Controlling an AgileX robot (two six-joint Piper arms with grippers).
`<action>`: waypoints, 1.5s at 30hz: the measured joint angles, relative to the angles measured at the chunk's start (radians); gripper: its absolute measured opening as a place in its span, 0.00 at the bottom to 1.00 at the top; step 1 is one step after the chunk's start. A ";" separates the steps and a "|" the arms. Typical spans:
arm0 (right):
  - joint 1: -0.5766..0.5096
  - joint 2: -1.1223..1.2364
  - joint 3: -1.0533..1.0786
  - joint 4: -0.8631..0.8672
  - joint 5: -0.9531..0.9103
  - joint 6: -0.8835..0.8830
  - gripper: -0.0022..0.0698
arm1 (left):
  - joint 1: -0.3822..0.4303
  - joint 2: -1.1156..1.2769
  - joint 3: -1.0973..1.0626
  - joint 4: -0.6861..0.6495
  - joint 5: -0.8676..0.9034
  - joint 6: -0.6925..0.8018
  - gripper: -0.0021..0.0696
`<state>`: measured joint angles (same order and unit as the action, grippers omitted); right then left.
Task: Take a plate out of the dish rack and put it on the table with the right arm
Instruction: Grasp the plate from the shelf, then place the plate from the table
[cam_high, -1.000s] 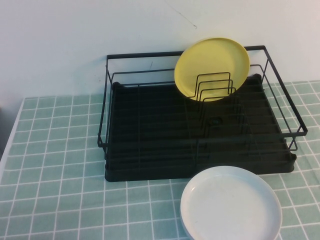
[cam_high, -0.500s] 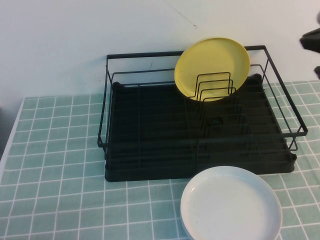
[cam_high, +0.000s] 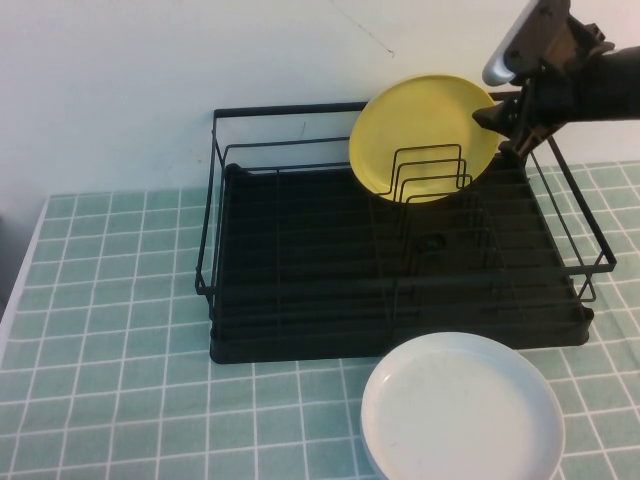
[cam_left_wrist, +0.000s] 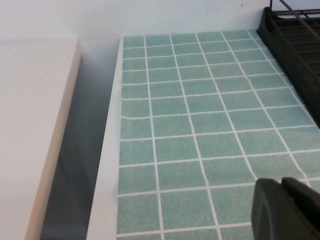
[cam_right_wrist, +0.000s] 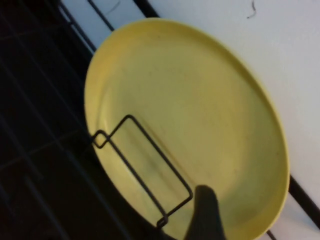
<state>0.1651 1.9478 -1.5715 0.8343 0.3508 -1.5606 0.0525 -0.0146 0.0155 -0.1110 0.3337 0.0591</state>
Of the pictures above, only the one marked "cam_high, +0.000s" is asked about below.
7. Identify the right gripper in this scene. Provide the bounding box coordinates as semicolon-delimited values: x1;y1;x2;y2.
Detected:
471;9;617;162

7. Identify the yellow round plate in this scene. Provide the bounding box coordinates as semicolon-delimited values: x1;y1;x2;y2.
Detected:
347;74;502;205

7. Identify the white round plate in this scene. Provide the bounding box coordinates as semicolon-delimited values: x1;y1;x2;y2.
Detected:
359;330;566;480

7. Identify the black plastic drip tray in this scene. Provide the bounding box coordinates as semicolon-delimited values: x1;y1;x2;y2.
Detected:
208;146;596;366

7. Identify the green checkered tablecloth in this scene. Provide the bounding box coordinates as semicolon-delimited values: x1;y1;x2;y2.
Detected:
0;159;640;480

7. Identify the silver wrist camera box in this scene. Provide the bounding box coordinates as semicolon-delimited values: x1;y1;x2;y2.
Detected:
481;0;572;84

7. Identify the black wire dish rack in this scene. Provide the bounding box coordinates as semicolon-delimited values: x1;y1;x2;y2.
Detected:
192;90;616;347

